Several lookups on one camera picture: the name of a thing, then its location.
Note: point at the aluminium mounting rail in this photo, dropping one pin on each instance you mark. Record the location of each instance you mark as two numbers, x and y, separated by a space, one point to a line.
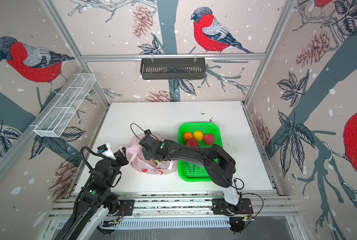
164 206

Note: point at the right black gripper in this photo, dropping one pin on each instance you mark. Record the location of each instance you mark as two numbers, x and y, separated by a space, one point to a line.
147 152

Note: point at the pink plastic bag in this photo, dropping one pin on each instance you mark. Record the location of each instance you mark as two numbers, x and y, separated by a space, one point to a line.
136 159

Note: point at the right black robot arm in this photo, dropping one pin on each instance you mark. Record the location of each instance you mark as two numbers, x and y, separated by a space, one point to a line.
219 165

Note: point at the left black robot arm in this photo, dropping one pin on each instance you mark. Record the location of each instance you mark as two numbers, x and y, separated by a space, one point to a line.
95 200

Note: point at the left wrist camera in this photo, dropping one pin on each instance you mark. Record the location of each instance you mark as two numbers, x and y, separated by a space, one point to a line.
105 152

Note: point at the orange fruit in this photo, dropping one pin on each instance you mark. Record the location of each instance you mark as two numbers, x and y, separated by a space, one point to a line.
187 136

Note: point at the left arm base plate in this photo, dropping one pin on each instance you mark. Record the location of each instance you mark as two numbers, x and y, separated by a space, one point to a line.
117 208

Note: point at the green plastic basket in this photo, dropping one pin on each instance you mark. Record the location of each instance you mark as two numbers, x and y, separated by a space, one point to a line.
191 172

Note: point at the red round lychee fruit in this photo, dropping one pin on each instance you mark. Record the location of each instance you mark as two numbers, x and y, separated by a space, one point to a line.
208 139

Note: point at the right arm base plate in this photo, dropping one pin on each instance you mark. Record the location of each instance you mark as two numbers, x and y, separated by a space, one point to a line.
221 207

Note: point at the red dragon fruit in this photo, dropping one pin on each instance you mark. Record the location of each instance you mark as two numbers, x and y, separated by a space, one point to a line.
192 143

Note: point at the black hanging wire basket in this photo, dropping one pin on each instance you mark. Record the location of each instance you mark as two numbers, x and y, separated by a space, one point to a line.
173 69

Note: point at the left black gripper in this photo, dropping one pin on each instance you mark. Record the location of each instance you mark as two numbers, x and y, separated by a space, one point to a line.
121 157

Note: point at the yellow lemon fruit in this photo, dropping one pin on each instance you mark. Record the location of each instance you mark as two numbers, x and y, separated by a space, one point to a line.
198 136

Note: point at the white mesh wall shelf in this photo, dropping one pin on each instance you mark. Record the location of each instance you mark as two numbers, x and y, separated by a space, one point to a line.
58 117

